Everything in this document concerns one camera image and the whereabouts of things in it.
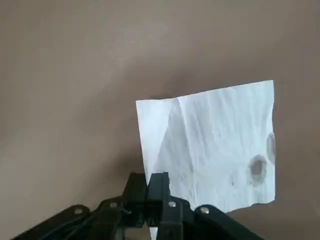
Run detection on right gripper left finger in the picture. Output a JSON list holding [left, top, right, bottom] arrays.
[[11, 172, 149, 240]]

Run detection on white tissue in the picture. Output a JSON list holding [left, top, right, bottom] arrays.
[[135, 79, 277, 237]]

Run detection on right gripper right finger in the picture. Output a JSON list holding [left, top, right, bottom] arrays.
[[147, 171, 261, 240]]

